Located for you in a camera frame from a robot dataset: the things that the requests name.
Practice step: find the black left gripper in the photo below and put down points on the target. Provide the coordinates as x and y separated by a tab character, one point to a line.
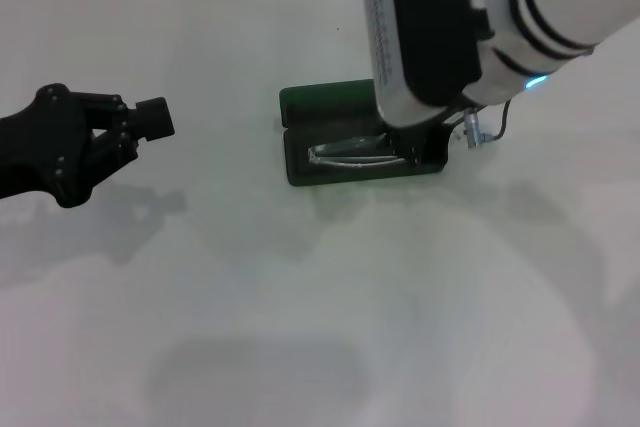
40	147

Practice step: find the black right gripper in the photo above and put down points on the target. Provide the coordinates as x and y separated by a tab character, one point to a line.
430	134

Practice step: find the clear plastic glasses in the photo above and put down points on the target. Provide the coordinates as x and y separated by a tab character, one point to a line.
350	152

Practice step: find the green glasses case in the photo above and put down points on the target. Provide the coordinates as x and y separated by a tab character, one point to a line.
325	107

